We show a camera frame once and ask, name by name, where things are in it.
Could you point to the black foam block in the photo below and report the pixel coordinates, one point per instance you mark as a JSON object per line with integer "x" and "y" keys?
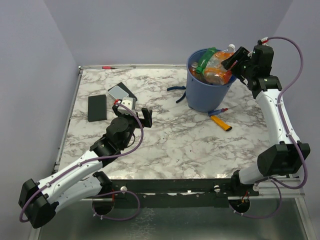
{"x": 97, "y": 108}

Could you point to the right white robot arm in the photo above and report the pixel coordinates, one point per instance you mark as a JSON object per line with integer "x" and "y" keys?
{"x": 286, "y": 153}

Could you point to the green bear shaped bottle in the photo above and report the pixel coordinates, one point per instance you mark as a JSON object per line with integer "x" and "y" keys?
{"x": 203, "y": 61}

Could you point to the crushed orange label bottle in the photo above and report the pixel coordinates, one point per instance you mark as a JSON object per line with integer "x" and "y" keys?
{"x": 215, "y": 73}

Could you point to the blue plastic bin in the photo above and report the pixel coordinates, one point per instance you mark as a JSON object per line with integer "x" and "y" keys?
{"x": 200, "y": 96}

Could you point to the aluminium frame rail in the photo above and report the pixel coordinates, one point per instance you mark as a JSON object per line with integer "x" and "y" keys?
{"x": 267, "y": 189}

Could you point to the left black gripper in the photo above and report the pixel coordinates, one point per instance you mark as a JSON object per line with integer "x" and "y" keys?
{"x": 146, "y": 121}

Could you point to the black flat box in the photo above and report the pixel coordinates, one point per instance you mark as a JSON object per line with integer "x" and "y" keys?
{"x": 123, "y": 86}

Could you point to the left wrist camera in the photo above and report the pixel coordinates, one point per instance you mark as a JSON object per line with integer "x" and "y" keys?
{"x": 124, "y": 104}

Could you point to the red marker pen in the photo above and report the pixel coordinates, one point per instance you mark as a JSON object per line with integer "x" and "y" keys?
{"x": 108, "y": 68}

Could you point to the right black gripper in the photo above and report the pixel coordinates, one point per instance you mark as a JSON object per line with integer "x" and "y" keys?
{"x": 241, "y": 55}

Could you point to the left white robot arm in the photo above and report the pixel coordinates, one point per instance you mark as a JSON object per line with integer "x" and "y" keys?
{"x": 41, "y": 200}

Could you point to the orange utility knife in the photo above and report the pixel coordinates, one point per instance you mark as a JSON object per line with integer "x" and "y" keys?
{"x": 221, "y": 123}

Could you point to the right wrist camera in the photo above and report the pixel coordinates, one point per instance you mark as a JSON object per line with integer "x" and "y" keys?
{"x": 263, "y": 42}

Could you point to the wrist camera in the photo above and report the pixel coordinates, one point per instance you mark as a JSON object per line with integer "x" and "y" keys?
{"x": 263, "y": 42}
{"x": 124, "y": 104}

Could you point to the blue handled screwdriver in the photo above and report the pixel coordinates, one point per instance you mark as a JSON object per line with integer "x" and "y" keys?
{"x": 219, "y": 111}

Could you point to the white grey router box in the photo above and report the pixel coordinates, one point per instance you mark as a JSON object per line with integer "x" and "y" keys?
{"x": 117, "y": 92}

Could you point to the black mounting rail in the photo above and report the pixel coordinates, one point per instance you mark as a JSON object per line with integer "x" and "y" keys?
{"x": 185, "y": 193}

